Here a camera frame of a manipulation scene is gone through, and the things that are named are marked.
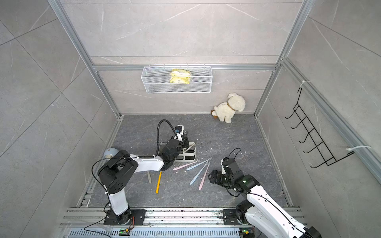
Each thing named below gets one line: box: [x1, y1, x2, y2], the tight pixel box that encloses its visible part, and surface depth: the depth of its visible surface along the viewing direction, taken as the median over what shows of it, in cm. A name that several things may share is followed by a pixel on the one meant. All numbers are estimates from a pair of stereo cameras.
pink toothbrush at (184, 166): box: [172, 160, 200, 171], surface depth 92 cm
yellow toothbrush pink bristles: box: [155, 171, 163, 194], surface depth 85 cm
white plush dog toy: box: [210, 92, 247, 124], surface depth 110 cm
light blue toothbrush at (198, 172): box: [190, 161, 209, 185], surface depth 90 cm
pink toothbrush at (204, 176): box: [198, 161, 211, 191], surface depth 88 cm
